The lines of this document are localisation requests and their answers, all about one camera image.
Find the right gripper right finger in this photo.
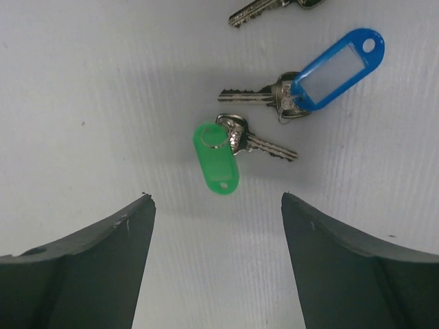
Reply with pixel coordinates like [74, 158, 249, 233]
[281, 193, 438, 328]

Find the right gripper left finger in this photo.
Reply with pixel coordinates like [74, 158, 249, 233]
[1, 195, 156, 328]

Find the green tagged key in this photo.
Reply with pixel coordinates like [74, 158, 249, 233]
[193, 114, 298, 195]

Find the blue tagged key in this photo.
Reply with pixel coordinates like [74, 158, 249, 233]
[217, 28, 385, 123]

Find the yellow tagged key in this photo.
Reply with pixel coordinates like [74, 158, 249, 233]
[228, 0, 322, 28]

